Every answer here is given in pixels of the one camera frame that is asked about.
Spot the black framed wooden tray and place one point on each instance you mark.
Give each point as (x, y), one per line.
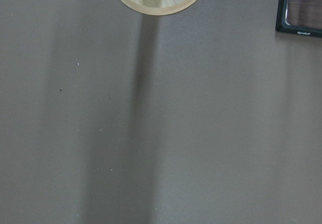
(300, 17)

